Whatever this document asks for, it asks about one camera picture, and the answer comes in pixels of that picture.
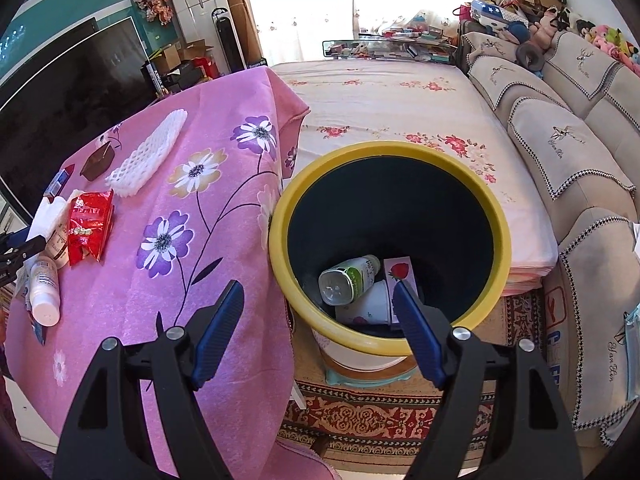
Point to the strawberry print box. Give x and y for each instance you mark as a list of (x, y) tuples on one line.
[(400, 270)]

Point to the yellow rimmed dark trash bin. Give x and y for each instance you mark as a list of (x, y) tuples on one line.
[(390, 200)]

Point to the white paper cup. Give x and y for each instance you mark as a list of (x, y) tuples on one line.
[(370, 305)]

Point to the blue and red small packet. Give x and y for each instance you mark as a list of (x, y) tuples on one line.
[(59, 180)]

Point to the red box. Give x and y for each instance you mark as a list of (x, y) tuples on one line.
[(206, 69)]

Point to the brown cardboard sheet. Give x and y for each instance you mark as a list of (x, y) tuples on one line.
[(240, 10)]

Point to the cluttered glass table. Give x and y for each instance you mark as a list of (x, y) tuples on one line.
[(390, 50)]

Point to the floral sheet mattress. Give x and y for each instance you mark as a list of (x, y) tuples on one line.
[(400, 105)]

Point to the beige sofa with lace covers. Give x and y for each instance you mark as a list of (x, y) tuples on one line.
[(590, 200)]

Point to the small blue wrapper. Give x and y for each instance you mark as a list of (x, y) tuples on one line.
[(39, 332)]

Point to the wall mounted black television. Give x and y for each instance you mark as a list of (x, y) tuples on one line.
[(40, 60)]

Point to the brown plastic tray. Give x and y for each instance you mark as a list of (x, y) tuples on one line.
[(97, 162)]

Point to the white tissue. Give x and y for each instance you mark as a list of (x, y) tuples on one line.
[(45, 215)]

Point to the pile of stuffed toys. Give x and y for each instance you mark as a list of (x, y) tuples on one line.
[(600, 35)]

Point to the black and white tube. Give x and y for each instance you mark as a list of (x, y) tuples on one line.
[(152, 79)]

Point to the grey neck pillow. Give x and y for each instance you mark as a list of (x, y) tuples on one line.
[(530, 55)]

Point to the red snack packet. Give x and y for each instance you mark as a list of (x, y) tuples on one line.
[(87, 225)]

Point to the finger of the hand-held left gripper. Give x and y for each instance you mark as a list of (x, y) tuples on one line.
[(20, 250)]

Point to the white plastic bottle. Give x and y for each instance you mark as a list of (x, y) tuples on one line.
[(45, 290)]

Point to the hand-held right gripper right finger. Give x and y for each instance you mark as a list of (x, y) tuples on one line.
[(415, 335)]

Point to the printed cardboard box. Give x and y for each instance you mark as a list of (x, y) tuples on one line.
[(555, 310)]

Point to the white foam fruit net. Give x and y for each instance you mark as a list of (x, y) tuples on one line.
[(145, 155)]

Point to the large curved television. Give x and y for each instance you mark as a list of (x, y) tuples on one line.
[(85, 110)]

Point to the star print bag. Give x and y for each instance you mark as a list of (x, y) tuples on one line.
[(492, 12)]

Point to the green label plastic bottle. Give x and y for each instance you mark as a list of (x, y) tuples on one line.
[(350, 277)]

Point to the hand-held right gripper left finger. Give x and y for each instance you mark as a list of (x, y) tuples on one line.
[(220, 330)]

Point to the open cardboard box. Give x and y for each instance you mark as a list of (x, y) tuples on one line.
[(195, 51)]

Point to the black tower fan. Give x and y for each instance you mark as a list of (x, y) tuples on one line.
[(225, 40)]

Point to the light blue cloth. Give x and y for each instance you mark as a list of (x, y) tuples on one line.
[(632, 350)]

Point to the pink floral tablecloth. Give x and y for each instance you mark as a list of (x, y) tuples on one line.
[(150, 310)]

